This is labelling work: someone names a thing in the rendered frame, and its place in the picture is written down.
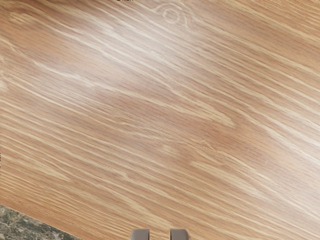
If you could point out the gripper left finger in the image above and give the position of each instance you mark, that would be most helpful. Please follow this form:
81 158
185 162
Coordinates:
140 235

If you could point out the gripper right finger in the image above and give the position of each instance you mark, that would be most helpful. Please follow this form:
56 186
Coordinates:
179 235

